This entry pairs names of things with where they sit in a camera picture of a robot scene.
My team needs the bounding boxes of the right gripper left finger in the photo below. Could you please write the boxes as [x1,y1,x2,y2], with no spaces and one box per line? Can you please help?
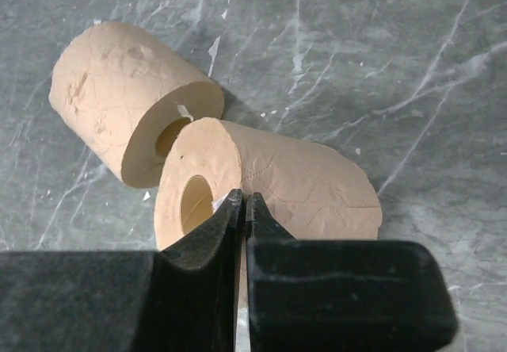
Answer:
[1,189,242,351]

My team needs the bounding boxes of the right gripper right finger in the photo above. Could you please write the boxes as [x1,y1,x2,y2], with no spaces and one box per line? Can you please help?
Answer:
[246,193,459,351]

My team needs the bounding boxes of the tan paper roll back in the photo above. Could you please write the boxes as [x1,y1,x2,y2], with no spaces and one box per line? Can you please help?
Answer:
[153,117,383,313]

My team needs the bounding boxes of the tan paper roll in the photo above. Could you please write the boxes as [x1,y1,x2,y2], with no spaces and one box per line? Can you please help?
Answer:
[153,117,383,313]
[48,22,224,189]

